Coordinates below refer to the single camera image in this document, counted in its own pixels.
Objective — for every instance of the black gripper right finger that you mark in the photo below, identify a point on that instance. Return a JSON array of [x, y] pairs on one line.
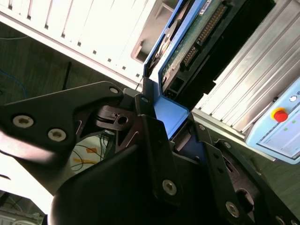
[[219, 178]]

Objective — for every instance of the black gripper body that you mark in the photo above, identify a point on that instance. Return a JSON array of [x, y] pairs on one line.
[[112, 192]]

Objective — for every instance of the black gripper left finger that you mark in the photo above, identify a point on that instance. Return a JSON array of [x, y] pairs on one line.
[[47, 112]]

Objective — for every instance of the hard disk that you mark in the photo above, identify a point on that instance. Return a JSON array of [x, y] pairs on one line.
[[206, 42]]

